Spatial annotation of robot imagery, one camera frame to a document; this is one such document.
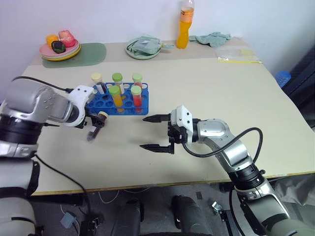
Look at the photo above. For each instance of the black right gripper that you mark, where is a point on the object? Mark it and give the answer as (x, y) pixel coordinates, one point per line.
(176, 135)

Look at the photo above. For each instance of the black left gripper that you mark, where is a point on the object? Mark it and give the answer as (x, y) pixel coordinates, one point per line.
(86, 118)

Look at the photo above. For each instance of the dark red test tube cream cap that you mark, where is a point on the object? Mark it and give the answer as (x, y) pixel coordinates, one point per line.
(103, 115)

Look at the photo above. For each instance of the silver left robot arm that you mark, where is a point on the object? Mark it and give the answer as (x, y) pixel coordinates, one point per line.
(37, 103)

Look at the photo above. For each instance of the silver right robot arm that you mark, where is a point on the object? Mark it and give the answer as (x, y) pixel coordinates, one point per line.
(216, 130)

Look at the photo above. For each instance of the blue test tube rack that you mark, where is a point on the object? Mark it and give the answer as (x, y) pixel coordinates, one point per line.
(103, 104)

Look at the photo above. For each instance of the dark test tube white label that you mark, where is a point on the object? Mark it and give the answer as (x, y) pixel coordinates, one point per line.
(101, 88)

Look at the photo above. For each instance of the green cap orange test tube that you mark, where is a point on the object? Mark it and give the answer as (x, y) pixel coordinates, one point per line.
(115, 91)

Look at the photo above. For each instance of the green cap red test tube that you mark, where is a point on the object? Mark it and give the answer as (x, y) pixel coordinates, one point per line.
(136, 91)

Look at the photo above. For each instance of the green cap yellow test tube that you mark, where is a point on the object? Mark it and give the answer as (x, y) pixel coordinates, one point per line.
(117, 77)

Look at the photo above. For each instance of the green capped red tube back right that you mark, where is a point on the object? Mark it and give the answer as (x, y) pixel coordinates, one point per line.
(137, 78)

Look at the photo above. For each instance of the green placemat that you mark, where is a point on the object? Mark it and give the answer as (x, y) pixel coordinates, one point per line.
(91, 55)

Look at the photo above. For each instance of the stack of coloured plates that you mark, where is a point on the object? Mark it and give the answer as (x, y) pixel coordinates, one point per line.
(71, 52)

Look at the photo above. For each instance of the light green plate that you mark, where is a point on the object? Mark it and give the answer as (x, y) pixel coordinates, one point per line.
(142, 56)

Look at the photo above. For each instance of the black and green toy food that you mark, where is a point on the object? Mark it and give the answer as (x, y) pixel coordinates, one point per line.
(57, 46)

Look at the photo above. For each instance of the dark rounded shape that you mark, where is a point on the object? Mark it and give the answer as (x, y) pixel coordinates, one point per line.
(129, 218)
(187, 216)

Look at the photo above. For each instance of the light green zip pouch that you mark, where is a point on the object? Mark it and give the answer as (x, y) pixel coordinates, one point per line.
(145, 45)

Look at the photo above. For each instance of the pink toy fruit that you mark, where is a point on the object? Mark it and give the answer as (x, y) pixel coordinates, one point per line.
(66, 38)

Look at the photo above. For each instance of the silver caster wheel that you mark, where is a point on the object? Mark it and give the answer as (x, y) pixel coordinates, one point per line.
(216, 206)

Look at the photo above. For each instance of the orange toy fruit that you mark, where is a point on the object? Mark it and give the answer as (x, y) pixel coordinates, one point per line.
(51, 39)

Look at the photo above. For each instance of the grey power adapter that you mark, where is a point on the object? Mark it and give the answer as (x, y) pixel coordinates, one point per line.
(68, 220)

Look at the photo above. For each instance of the orange soda bottle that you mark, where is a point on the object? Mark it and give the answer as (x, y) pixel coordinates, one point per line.
(183, 34)

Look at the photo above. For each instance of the clear plastic zip bag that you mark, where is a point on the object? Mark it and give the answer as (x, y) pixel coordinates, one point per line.
(233, 55)

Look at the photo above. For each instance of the light green cloth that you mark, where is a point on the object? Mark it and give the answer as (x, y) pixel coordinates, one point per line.
(214, 39)

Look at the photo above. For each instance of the grey robot torso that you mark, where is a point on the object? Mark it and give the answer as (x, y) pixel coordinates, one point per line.
(14, 209)

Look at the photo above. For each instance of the blue ribbed bottle cap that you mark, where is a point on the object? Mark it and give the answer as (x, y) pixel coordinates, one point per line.
(283, 78)

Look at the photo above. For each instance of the white plastic bag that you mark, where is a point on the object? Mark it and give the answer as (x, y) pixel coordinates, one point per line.
(295, 189)

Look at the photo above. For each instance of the black chair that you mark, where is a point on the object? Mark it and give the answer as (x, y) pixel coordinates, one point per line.
(305, 81)

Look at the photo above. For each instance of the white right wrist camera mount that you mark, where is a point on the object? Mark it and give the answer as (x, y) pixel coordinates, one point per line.
(183, 116)

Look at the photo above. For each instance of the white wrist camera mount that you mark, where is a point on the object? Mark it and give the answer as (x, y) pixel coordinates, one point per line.
(80, 94)
(183, 116)

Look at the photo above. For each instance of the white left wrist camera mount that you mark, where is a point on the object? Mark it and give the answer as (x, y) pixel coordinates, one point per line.
(80, 94)

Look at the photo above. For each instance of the black table frame bar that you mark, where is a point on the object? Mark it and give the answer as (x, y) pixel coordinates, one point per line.
(56, 199)

